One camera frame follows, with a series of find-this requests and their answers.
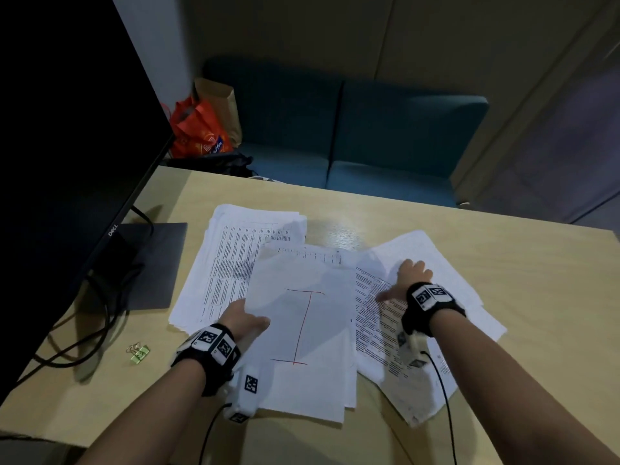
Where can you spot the printed paper stack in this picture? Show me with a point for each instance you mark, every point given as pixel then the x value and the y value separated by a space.
pixel 227 266
pixel 436 256

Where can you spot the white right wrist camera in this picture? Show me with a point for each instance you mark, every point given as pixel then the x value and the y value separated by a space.
pixel 411 351

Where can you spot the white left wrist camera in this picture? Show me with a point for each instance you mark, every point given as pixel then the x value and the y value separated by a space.
pixel 247 392

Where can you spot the person's left thumb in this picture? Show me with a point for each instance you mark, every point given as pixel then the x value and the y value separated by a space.
pixel 258 324

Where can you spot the green binder clip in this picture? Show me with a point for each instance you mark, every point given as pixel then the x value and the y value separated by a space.
pixel 142 356
pixel 133 348

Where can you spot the black monitor stand base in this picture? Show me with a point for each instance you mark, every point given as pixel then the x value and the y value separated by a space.
pixel 145 266

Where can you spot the person's right thumb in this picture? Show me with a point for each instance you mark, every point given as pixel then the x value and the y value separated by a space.
pixel 391 295

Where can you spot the person's right forearm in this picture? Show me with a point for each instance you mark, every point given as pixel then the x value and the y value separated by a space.
pixel 503 382

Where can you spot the person's left hand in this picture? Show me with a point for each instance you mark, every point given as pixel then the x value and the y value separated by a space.
pixel 237 322

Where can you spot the brown paper bag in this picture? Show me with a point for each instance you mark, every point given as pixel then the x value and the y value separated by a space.
pixel 226 104

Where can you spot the orange plastic bag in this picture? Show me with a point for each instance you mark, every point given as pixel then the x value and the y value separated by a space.
pixel 196 130

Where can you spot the person's right hand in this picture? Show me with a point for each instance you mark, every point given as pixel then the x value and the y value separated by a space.
pixel 409 275

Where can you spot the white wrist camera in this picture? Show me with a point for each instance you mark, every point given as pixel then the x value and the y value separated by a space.
pixel 411 351
pixel 247 392

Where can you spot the black computer monitor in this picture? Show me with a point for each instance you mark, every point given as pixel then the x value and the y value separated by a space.
pixel 63 140

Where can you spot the person's left forearm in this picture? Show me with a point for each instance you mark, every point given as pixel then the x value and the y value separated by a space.
pixel 160 416

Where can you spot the teal sofa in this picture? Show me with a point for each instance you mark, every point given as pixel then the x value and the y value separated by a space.
pixel 378 135

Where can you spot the paper stack with red mark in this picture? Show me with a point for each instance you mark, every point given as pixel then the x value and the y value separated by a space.
pixel 310 334

